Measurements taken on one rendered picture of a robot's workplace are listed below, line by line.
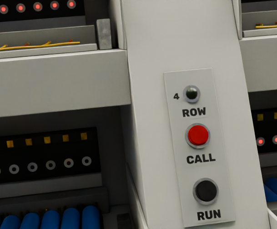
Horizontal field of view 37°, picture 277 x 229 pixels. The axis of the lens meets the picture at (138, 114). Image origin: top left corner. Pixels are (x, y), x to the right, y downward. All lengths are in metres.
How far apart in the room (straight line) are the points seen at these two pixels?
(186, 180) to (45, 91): 0.13
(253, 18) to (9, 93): 0.25
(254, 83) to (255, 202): 0.10
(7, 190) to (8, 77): 0.19
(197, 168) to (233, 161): 0.03
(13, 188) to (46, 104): 0.17
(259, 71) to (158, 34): 0.09
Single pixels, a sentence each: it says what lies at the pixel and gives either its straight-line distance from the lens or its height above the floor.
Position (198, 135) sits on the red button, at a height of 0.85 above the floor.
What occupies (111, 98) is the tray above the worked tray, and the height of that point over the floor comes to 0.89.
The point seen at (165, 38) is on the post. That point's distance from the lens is 0.35.
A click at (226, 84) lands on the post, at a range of 0.35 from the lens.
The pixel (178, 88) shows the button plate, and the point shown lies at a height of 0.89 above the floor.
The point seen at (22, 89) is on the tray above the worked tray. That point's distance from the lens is 0.35.
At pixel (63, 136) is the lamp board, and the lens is 0.48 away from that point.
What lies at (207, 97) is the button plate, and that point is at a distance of 0.34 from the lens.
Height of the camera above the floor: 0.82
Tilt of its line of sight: 10 degrees up
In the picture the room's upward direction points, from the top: 7 degrees counter-clockwise
